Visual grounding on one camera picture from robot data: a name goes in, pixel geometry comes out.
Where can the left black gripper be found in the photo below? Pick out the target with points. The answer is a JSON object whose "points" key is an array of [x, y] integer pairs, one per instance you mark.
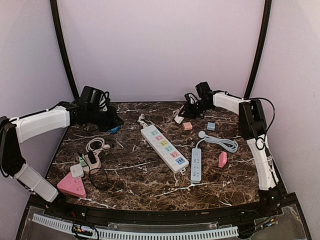
{"points": [[112, 122]]}

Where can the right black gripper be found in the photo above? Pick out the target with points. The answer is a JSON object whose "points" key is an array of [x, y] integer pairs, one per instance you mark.
{"points": [[189, 111]]}

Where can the blue square plug adapter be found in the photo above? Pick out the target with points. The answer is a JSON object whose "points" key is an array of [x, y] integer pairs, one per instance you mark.
{"points": [[114, 130]]}

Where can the pink charger plug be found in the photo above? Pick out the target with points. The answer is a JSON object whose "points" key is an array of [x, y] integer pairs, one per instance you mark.
{"points": [[187, 126]]}

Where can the white charger with pink cable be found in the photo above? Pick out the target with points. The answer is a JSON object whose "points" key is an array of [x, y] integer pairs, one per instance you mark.
{"points": [[176, 115]]}

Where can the light blue charger plug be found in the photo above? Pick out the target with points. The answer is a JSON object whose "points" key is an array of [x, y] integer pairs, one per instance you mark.
{"points": [[211, 126]]}

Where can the pink square plug adapter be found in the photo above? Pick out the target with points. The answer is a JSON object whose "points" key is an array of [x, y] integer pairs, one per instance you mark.
{"points": [[222, 159]]}

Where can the white multicolour power strip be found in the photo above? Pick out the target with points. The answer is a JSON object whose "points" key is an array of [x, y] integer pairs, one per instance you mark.
{"points": [[165, 149]]}

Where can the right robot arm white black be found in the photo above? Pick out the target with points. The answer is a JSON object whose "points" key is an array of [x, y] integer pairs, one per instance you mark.
{"points": [[252, 127]]}

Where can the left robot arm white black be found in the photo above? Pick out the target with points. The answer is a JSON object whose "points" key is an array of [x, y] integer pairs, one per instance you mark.
{"points": [[16, 131]]}

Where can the green plug adapter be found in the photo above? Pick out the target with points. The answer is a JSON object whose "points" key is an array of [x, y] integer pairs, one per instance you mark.
{"points": [[82, 160]]}

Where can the pink round socket base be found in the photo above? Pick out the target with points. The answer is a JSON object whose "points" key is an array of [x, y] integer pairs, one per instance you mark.
{"points": [[93, 164]]}

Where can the pink triangular power socket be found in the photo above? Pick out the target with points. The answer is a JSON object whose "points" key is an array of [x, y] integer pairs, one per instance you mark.
{"points": [[72, 186]]}

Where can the white square charger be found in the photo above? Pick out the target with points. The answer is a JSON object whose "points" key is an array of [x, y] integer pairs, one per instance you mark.
{"points": [[76, 171]]}

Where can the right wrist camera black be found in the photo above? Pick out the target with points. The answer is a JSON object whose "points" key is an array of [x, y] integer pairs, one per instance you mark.
{"points": [[200, 91]]}

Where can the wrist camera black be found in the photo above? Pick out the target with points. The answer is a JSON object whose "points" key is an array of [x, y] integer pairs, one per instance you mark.
{"points": [[94, 99], [200, 91]]}

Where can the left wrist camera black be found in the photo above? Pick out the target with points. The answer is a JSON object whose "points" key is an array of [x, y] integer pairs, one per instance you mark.
{"points": [[94, 99]]}

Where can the left black frame post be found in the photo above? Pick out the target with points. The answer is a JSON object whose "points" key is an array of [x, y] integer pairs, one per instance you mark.
{"points": [[62, 47]]}

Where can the black frame post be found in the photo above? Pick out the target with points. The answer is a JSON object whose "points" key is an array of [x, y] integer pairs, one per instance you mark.
{"points": [[62, 47], [259, 48]]}

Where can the white slotted cable duct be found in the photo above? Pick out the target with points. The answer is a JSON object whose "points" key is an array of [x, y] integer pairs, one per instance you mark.
{"points": [[117, 231]]}

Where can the black front rail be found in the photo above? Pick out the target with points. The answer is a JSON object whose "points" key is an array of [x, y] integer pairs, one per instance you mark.
{"points": [[242, 215]]}

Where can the right black frame post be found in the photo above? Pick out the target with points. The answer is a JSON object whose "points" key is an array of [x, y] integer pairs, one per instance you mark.
{"points": [[259, 48]]}

